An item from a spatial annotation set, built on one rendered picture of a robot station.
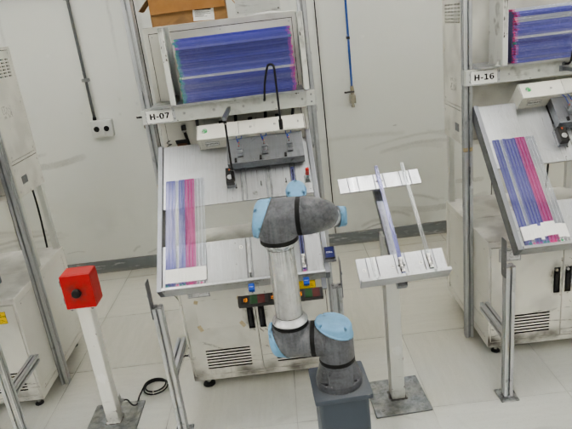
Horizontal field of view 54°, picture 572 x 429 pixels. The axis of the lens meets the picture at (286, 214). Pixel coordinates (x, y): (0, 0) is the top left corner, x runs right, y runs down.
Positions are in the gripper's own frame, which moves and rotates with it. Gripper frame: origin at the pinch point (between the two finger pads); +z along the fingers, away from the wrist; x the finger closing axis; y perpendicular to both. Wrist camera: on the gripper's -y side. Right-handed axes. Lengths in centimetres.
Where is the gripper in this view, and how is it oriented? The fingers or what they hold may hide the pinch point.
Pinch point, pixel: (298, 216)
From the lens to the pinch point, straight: 234.7
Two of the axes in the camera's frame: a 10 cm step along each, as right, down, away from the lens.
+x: -9.9, 1.2, 0.1
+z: 0.4, 2.4, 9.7
